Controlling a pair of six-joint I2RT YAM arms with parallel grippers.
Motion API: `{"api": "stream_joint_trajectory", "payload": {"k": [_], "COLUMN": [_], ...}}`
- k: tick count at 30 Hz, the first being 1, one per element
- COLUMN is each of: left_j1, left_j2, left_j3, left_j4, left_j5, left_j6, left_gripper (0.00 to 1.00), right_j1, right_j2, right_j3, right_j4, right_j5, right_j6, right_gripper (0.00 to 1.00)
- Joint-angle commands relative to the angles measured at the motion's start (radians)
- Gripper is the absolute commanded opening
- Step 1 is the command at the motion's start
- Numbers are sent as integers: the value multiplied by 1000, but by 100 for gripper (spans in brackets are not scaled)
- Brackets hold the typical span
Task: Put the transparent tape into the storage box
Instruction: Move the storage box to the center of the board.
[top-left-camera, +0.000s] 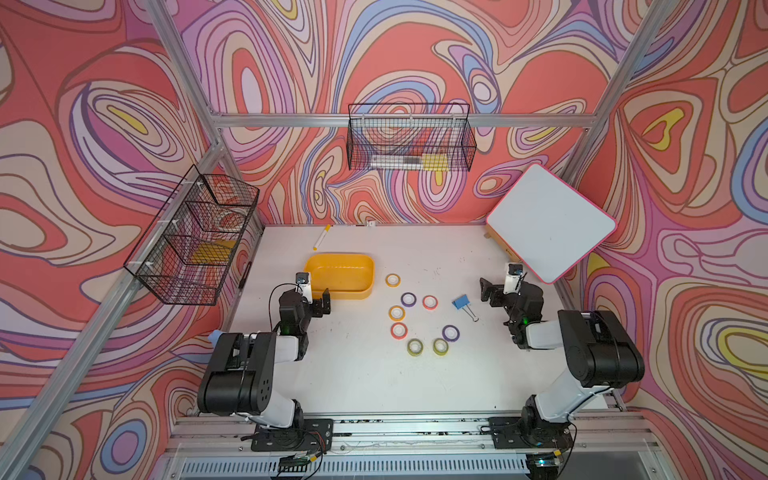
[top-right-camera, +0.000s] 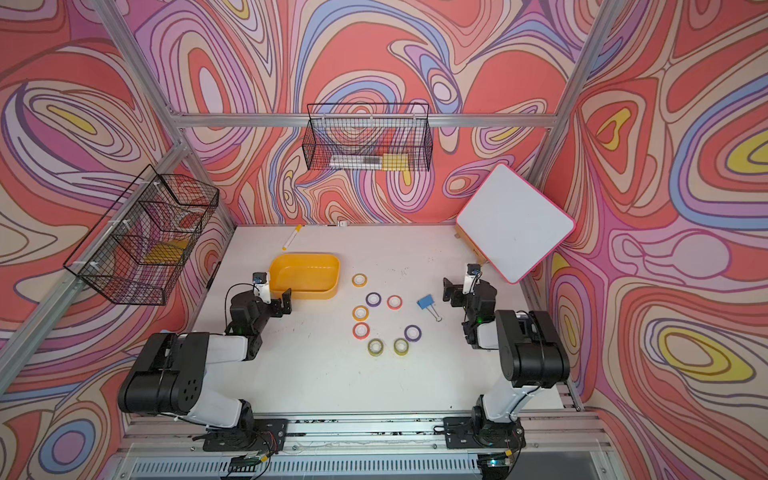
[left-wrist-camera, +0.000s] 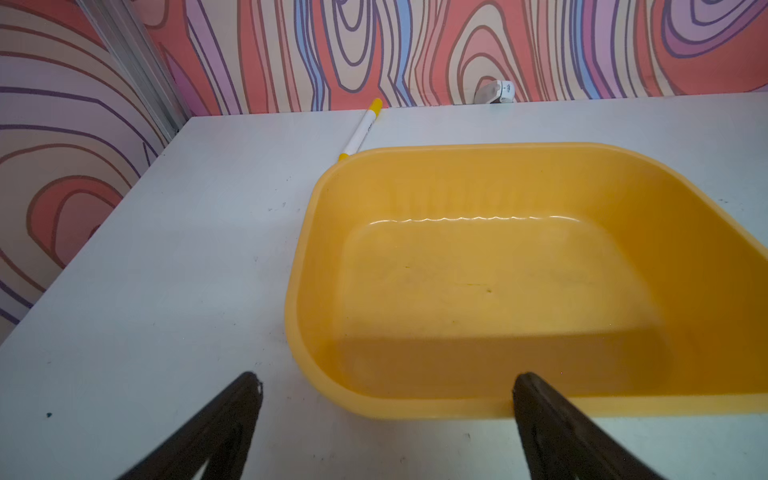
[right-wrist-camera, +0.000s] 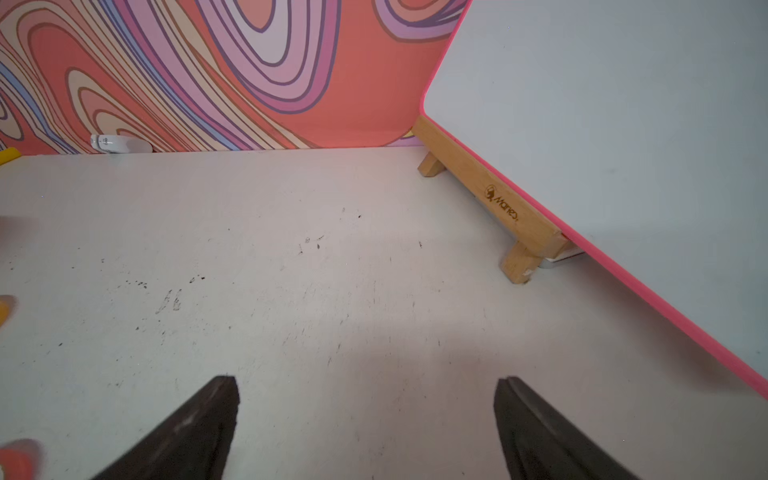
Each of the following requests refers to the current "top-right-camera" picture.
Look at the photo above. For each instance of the orange tape roll middle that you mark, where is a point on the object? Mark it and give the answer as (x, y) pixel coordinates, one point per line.
(360, 313)

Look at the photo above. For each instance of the orange tape roll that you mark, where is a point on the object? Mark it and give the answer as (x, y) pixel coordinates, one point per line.
(359, 280)
(360, 313)

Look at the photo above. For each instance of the purple tape roll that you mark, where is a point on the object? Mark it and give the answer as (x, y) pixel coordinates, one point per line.
(412, 333)
(373, 299)

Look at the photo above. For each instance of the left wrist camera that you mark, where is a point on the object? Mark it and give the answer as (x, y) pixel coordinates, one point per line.
(261, 286)

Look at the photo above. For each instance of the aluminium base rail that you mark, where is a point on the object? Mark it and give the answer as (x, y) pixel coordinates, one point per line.
(558, 445)

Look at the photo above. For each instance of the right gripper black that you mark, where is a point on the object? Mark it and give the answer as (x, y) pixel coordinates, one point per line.
(457, 293)

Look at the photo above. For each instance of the yellow block in back basket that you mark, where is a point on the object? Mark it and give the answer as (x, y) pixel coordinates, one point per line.
(395, 162)

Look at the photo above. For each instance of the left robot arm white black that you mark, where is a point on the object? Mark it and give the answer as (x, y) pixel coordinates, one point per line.
(172, 377)

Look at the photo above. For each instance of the yellow plastic storage box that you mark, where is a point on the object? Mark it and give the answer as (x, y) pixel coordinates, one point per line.
(310, 276)

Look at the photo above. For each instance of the black wire basket left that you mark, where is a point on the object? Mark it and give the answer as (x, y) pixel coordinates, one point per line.
(154, 207)

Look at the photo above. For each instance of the yellow item in left basket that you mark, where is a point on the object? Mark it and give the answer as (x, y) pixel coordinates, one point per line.
(168, 253)

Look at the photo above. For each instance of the black wire basket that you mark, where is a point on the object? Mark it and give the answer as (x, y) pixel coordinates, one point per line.
(355, 135)
(154, 207)

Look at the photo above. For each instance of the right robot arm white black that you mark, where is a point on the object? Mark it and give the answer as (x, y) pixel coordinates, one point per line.
(531, 357)

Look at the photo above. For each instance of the white board pink frame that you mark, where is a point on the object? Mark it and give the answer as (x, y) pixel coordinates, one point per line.
(512, 224)

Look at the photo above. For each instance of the white yellow marker pen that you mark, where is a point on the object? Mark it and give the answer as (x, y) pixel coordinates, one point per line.
(292, 237)

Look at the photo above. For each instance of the wooden easel stand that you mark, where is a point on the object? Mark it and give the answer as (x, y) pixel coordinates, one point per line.
(480, 258)

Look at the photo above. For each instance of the orange tape roll top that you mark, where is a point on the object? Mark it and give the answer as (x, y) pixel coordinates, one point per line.
(359, 280)

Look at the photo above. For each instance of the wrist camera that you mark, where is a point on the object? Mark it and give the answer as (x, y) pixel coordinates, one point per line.
(472, 276)
(261, 286)

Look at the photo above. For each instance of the black wire basket back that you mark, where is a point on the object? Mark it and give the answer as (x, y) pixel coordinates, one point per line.
(355, 135)

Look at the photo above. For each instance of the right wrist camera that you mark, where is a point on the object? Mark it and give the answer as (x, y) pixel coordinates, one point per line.
(472, 276)

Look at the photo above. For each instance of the blue binder clip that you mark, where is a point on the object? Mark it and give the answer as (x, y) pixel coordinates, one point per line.
(427, 304)

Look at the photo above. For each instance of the yellow-green tape roll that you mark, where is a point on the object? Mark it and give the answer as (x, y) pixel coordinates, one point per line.
(401, 347)
(375, 347)

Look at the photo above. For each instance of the red tape roll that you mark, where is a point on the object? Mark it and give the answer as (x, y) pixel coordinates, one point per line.
(394, 302)
(361, 330)

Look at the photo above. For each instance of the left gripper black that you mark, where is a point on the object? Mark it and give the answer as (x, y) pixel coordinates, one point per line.
(276, 312)

